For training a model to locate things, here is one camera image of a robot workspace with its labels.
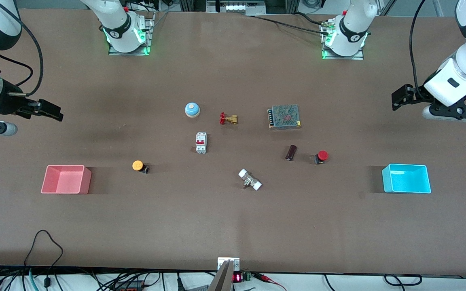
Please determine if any black looped cable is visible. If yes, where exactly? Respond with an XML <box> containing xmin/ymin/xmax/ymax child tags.
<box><xmin>23</xmin><ymin>230</ymin><xmax>64</xmax><ymax>291</ymax></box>

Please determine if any pink plastic box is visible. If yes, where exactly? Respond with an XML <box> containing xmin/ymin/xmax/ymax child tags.
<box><xmin>40</xmin><ymin>164</ymin><xmax>93</xmax><ymax>195</ymax></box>

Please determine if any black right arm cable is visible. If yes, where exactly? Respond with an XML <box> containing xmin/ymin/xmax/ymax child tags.
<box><xmin>0</xmin><ymin>0</ymin><xmax>44</xmax><ymax>98</ymax></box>

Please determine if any teal cable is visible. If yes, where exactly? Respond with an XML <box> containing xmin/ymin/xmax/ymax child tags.
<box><xmin>28</xmin><ymin>268</ymin><xmax>40</xmax><ymax>291</ymax></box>

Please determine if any black cable to arm base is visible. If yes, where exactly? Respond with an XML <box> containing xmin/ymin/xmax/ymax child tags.
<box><xmin>252</xmin><ymin>11</ymin><xmax>333</xmax><ymax>34</ymax></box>

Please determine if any metal valve with white caps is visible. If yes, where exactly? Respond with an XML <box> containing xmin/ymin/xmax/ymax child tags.
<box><xmin>238</xmin><ymin>169</ymin><xmax>263</xmax><ymax>192</ymax></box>

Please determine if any black coiled cable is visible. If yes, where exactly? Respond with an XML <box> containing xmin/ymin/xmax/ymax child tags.
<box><xmin>383</xmin><ymin>274</ymin><xmax>423</xmax><ymax>287</ymax></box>

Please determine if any yellow push button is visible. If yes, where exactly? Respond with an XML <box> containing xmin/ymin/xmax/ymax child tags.
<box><xmin>131</xmin><ymin>160</ymin><xmax>150</xmax><ymax>175</ymax></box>

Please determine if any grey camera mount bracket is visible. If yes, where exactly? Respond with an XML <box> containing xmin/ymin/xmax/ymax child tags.
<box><xmin>208</xmin><ymin>257</ymin><xmax>241</xmax><ymax>291</ymax></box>

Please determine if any white red circuit breaker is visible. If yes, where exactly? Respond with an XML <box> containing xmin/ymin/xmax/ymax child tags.
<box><xmin>195</xmin><ymin>132</ymin><xmax>208</xmax><ymax>155</ymax></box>

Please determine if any grey connector panel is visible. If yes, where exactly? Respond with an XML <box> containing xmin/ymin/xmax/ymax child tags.
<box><xmin>206</xmin><ymin>0</ymin><xmax>267</xmax><ymax>14</ymax></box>

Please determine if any metal mesh power supply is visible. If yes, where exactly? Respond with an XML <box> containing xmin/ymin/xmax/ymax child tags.
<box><xmin>267</xmin><ymin>104</ymin><xmax>302</xmax><ymax>131</ymax></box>

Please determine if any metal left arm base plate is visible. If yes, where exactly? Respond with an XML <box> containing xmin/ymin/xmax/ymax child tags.
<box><xmin>321</xmin><ymin>23</ymin><xmax>364</xmax><ymax>61</ymax></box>

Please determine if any blue desk bell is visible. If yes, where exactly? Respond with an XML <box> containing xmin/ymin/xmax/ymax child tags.
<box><xmin>184</xmin><ymin>102</ymin><xmax>201</xmax><ymax>118</ymax></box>

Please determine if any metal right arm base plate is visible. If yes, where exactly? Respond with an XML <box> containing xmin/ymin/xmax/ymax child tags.
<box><xmin>108</xmin><ymin>11</ymin><xmax>154</xmax><ymax>57</ymax></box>

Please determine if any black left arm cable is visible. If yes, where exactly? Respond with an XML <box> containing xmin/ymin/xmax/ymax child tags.
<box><xmin>409</xmin><ymin>0</ymin><xmax>428</xmax><ymax>101</ymax></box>

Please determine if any brass valve with red handle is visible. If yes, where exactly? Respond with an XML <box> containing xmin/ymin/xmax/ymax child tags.
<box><xmin>219</xmin><ymin>112</ymin><xmax>239</xmax><ymax>126</ymax></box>

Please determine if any cyan plastic box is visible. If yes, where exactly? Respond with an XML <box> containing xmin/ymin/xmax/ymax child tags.
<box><xmin>381</xmin><ymin>163</ymin><xmax>432</xmax><ymax>194</ymax></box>

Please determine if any red alligator clip lead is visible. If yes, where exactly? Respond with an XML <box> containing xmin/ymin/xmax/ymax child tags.
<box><xmin>256</xmin><ymin>273</ymin><xmax>287</xmax><ymax>291</ymax></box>

